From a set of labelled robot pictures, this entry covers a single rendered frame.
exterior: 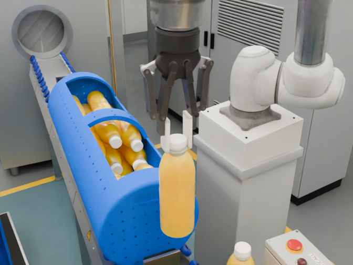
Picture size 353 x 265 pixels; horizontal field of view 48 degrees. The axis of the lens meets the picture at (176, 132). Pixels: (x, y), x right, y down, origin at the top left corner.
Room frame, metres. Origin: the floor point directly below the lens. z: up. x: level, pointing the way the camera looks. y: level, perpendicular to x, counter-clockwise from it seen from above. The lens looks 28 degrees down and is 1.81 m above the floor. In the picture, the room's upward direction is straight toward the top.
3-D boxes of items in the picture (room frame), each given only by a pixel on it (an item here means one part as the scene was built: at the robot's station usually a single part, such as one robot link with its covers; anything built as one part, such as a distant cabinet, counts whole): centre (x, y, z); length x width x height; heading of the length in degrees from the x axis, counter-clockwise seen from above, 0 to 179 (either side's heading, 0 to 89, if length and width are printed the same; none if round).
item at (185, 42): (0.67, 0.00, 1.61); 0.08 x 0.07 x 0.09; 113
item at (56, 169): (2.59, 0.92, 0.31); 0.06 x 0.06 x 0.63; 24
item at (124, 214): (1.21, 0.24, 1.09); 0.88 x 0.28 x 0.28; 24
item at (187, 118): (0.68, -0.02, 1.45); 0.03 x 0.01 x 0.07; 23
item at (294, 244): (0.73, -0.29, 1.11); 0.04 x 0.04 x 0.01
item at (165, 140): (0.66, 0.02, 1.45); 0.03 x 0.01 x 0.07; 23
